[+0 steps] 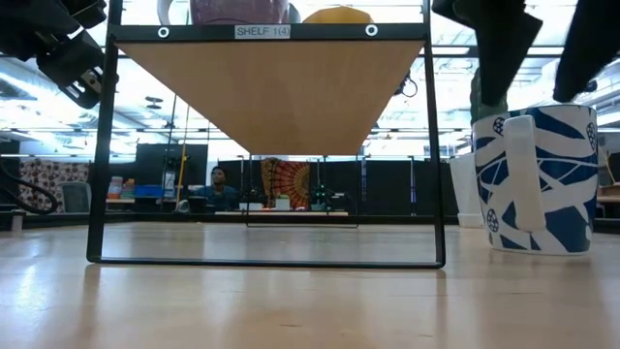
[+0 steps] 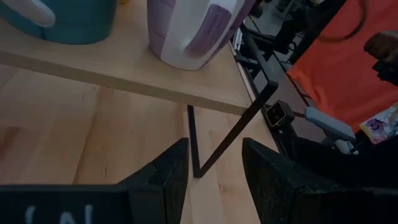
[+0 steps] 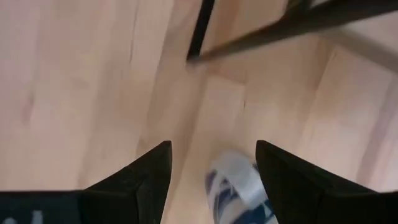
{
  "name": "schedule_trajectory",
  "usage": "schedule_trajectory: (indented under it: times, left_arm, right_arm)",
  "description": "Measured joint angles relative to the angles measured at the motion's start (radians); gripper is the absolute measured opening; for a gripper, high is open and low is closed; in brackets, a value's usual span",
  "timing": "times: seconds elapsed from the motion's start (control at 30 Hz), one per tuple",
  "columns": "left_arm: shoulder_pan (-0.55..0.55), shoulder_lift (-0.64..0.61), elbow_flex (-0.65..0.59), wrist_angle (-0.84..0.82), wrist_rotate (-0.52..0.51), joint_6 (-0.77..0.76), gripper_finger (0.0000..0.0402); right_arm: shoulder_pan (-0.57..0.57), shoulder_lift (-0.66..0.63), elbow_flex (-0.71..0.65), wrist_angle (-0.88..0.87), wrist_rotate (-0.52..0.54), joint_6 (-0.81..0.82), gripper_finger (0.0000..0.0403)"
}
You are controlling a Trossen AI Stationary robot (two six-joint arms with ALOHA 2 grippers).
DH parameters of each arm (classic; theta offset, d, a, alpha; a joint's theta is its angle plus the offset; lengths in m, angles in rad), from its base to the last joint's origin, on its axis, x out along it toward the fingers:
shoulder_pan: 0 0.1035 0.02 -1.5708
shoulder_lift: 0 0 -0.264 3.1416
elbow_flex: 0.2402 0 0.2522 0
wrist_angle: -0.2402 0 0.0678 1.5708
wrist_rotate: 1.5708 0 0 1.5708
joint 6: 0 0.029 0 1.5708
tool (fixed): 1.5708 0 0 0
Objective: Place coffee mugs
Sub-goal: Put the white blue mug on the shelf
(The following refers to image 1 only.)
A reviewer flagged green cactus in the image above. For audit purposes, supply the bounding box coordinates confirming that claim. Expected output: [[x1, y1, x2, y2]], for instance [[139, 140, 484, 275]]
[[469, 67, 510, 127]]

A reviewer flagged orange mug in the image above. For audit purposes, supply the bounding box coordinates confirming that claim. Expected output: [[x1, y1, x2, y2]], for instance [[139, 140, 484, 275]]
[[302, 5, 375, 25]]

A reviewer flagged black monitor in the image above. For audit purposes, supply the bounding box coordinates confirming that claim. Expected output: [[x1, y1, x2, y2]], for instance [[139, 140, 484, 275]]
[[135, 143, 209, 188]]

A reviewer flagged blue storage bin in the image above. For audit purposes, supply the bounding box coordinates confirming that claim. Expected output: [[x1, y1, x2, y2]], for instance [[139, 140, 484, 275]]
[[134, 184, 165, 199]]

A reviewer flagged person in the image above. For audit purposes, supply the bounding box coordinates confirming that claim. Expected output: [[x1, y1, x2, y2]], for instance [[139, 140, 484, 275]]
[[192, 165, 239, 212]]

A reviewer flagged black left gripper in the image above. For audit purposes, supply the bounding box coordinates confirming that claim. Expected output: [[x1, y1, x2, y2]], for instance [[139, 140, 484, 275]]
[[0, 0, 108, 111]]

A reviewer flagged black cable loop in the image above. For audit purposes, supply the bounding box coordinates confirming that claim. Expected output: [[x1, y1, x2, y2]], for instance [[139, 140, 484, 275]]
[[0, 159, 60, 216]]

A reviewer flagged purple mug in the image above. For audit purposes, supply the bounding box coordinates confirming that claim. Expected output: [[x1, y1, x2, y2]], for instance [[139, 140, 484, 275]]
[[157, 0, 291, 25]]

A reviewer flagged patterned partition panel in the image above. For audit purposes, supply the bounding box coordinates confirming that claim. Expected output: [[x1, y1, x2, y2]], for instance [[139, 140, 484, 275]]
[[18, 159, 91, 212]]

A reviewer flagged blue white patterned mug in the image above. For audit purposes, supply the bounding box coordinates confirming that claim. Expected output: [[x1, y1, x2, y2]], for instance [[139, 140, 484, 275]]
[[472, 104, 600, 257]]

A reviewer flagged grey office chair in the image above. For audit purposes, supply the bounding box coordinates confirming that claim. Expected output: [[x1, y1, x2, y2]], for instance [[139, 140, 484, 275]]
[[60, 181, 93, 214]]

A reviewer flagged orange mandala tapestry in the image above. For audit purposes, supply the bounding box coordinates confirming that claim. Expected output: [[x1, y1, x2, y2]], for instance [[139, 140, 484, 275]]
[[260, 158, 311, 210]]

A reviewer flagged white hexagonal plant pot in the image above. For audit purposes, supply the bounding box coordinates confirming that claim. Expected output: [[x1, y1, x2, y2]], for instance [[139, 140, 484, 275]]
[[449, 152, 485, 229]]

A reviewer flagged black partition wall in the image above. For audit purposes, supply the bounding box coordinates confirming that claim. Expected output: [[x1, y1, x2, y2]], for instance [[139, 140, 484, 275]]
[[217, 158, 460, 217]]

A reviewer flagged black aluminium table frame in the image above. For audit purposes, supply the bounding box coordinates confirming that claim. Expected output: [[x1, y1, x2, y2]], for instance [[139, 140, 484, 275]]
[[0, 211, 620, 233]]

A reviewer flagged yellow pole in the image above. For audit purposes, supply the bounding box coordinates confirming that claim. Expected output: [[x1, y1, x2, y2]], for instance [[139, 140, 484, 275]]
[[174, 104, 191, 205]]

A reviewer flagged wooden shelf with black frame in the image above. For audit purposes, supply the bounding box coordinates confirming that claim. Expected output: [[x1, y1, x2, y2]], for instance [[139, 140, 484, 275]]
[[85, 0, 447, 270]]

